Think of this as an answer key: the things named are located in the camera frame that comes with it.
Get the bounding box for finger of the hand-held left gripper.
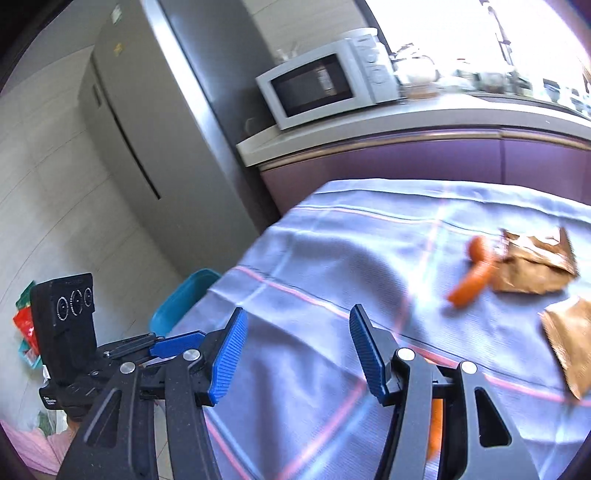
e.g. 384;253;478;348
99;331;206;365

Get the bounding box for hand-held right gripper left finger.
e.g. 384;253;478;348
58;307;250;480

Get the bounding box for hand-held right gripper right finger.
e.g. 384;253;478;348
349;304;541;480

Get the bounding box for blue plastic bin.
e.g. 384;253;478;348
150;268;222;337

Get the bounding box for thin carrot piece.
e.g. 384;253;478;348
427;399;445;462

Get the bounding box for long carrot piece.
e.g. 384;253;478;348
447;258;499;309

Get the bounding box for round carrot piece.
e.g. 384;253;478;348
467;235;492;266

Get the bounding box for gold foil wrapper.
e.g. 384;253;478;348
489;226;580;295
540;298;591;401

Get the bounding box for heap of colourful packets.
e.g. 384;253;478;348
16;281;45;370

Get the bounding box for grey plaid tablecloth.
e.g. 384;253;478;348
164;178;591;480

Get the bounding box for purple base cabinets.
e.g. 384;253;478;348
259;127;591;217

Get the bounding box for grey refrigerator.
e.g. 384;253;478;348
78;0;282;278

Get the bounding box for beige kitchen counter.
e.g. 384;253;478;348
236;92;591;169

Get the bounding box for white microwave oven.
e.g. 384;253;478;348
255;37;400;131

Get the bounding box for dark framed window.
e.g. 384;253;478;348
365;0;591;75

